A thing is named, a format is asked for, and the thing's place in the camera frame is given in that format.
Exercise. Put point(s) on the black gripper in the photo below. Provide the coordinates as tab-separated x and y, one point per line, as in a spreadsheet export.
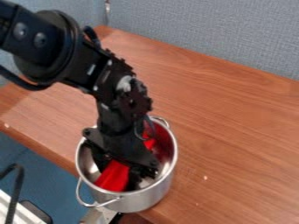
130	148

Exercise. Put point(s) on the red block object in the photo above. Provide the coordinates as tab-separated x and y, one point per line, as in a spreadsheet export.
113	178

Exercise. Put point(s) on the stainless steel metal pot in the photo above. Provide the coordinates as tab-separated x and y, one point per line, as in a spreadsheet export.
150	190

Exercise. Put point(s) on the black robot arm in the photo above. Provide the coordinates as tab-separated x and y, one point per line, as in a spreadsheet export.
57	52

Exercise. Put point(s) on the white device with black edge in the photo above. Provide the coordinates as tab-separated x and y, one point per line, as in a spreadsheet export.
27	212

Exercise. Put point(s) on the white table bracket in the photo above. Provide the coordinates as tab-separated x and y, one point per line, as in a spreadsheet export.
100	215

